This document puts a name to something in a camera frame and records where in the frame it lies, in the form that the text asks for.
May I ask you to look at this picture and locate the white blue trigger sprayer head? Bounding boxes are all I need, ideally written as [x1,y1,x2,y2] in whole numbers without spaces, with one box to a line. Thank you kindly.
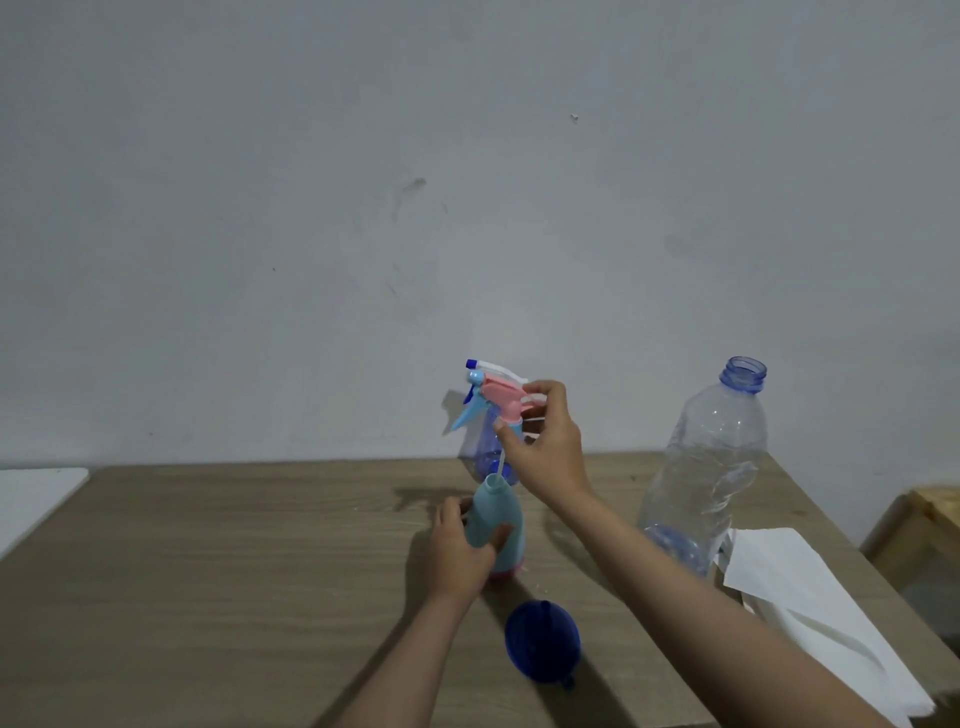
[464,358,530,385]

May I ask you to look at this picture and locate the clear plastic water bottle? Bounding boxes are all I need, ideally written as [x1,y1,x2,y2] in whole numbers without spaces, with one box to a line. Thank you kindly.
[637,356,769,579]

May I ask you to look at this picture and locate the person's right forearm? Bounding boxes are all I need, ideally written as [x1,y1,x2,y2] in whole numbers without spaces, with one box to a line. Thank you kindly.
[558,491,894,728]

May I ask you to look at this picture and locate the dark blue spray bottle body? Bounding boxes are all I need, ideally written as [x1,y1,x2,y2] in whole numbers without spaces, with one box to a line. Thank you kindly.
[473,404,526,487]

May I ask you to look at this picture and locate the pink spray trigger head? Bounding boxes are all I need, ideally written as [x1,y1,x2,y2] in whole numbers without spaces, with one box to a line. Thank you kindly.
[449,371,547,481]

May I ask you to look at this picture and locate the light wooden stool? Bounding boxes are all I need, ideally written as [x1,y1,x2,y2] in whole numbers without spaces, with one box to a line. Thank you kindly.
[862,485,960,639]

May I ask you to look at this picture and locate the person's right hand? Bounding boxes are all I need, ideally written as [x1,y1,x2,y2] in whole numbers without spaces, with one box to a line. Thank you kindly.
[494,379,594,511]

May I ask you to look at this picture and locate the person's left hand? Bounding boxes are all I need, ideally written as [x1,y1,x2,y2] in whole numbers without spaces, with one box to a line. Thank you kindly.
[425,496,515,605]

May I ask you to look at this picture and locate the person's left forearm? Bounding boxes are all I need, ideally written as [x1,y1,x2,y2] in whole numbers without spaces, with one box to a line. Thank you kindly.
[333,592,481,728]

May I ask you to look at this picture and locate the light blue spray bottle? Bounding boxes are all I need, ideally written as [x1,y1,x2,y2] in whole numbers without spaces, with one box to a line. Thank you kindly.
[463,473,526,580]

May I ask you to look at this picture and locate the white cabinet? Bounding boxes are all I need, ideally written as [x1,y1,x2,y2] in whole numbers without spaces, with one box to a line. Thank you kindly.
[0,467,91,560]

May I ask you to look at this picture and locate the blue plastic funnel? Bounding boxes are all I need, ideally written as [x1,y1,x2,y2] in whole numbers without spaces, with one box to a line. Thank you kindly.
[503,599,583,690]

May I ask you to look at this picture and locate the white paper towels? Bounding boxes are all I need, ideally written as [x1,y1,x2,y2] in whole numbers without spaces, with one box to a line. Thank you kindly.
[716,527,937,728]

